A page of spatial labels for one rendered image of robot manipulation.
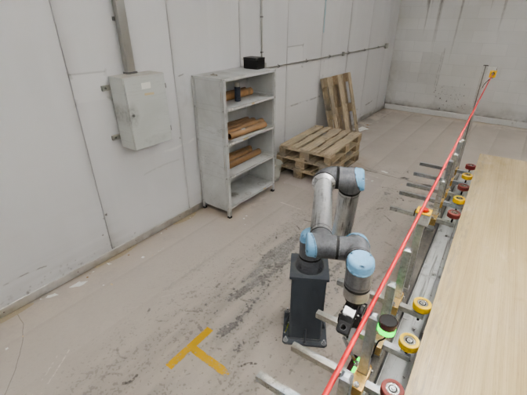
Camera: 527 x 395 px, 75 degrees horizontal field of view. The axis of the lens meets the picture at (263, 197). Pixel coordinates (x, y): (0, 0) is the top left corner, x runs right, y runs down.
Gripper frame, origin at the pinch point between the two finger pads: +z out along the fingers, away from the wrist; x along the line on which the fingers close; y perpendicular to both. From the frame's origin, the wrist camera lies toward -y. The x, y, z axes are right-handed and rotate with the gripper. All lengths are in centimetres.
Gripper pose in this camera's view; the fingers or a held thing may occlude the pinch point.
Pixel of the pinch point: (347, 338)
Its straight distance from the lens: 143.8
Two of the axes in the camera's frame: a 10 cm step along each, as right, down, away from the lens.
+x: -8.3, -2.6, 4.9
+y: 5.5, -4.0, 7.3
